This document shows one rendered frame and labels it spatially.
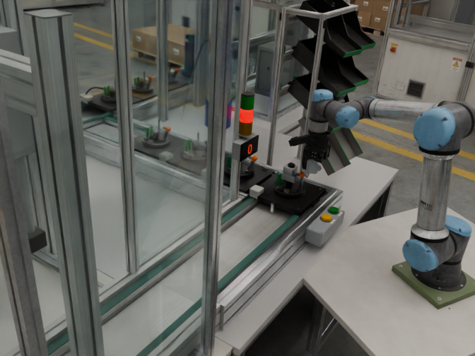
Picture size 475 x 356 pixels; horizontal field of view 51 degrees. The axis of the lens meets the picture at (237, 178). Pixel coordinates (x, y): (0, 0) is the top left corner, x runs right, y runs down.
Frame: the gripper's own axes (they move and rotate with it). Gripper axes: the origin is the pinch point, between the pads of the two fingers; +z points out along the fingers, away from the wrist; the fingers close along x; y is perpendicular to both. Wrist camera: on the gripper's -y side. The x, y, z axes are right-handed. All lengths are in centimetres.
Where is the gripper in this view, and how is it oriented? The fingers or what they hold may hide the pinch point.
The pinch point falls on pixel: (305, 174)
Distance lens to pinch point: 201.6
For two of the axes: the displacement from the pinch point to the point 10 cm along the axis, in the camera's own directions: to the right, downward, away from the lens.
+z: -0.6, 8.8, 4.8
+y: 8.3, 3.1, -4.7
